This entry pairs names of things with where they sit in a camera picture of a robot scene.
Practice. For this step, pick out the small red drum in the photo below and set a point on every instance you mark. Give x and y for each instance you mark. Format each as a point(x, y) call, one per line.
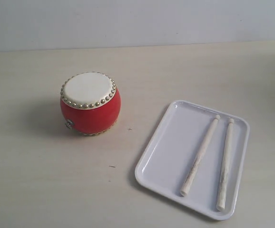
point(90, 102)

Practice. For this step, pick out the white wooden drumstick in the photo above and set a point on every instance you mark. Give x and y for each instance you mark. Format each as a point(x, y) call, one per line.
point(199, 156)
point(221, 197)

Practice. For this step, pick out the white plastic tray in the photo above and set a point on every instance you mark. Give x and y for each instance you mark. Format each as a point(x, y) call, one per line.
point(170, 153)

